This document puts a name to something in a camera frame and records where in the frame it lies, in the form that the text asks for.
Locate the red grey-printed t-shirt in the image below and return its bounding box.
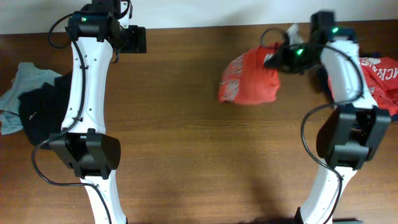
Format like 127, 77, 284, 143
218, 43, 280, 105

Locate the red printed t-shirt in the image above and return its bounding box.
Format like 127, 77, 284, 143
322, 55, 397, 120

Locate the navy blue garment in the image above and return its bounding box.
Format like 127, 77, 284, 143
317, 51, 398, 123

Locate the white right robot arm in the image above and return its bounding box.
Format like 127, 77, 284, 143
264, 26, 391, 223

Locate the black garment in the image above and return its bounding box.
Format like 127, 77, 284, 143
18, 73, 72, 146

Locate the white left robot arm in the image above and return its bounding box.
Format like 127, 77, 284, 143
49, 9, 146, 223

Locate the grey garment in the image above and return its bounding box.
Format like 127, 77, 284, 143
1, 62, 61, 135

